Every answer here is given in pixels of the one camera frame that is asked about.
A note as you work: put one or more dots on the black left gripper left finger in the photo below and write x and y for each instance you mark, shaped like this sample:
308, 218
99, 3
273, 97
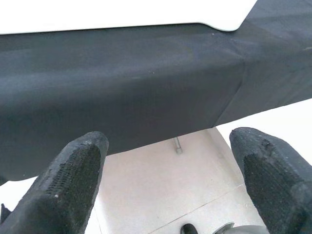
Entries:
61, 190

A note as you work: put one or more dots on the black tablecloth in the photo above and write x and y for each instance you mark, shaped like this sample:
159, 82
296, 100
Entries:
122, 85

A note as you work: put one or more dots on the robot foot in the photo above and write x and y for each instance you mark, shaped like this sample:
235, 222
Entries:
188, 229
234, 230

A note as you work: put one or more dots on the white plastic children table top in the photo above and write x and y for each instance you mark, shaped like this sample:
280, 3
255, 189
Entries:
97, 12

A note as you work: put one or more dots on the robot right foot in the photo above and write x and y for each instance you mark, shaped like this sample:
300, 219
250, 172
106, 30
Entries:
234, 230

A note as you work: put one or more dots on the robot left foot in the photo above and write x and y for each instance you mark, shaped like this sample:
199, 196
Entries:
188, 229

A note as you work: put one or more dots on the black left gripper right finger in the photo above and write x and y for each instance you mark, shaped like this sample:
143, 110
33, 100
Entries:
278, 185

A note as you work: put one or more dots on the grey metal table frame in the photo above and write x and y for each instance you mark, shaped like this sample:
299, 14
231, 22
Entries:
178, 146

